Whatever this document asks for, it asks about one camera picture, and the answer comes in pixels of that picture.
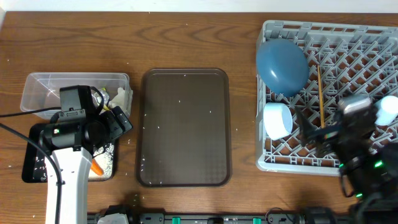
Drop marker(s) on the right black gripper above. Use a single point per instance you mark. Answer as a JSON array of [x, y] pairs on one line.
[[307, 131]]

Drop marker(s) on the light blue rice bowl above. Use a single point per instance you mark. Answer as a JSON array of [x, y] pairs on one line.
[[277, 120]]

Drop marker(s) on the large blue plate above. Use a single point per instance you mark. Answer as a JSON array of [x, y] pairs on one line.
[[282, 66]]

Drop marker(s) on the light blue plastic cup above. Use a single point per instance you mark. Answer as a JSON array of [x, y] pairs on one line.
[[386, 110]]

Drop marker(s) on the white paper napkin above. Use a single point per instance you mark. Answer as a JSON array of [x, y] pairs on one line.
[[122, 99]]

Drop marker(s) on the orange carrot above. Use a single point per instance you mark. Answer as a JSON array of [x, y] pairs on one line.
[[96, 168]]

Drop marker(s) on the snack wrapper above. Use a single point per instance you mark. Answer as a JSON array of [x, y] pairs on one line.
[[104, 98]]

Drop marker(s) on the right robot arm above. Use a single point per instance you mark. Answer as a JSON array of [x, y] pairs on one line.
[[373, 176]]

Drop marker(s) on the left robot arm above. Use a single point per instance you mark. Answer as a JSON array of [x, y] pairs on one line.
[[68, 176]]

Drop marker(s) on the grey plastic dishwasher rack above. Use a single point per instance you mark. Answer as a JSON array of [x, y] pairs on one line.
[[353, 59]]

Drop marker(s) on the dark brown serving tray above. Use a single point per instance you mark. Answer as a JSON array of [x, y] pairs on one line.
[[184, 135]]

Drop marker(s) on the white rice pile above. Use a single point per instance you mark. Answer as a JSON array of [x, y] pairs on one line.
[[34, 168]]

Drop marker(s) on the clear plastic bin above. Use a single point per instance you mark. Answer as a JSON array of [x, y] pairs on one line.
[[42, 89]]

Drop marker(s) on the black rectangular tray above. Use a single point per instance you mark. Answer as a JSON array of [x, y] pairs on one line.
[[99, 141]]

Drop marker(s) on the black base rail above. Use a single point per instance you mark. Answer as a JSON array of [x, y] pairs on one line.
[[159, 218]]

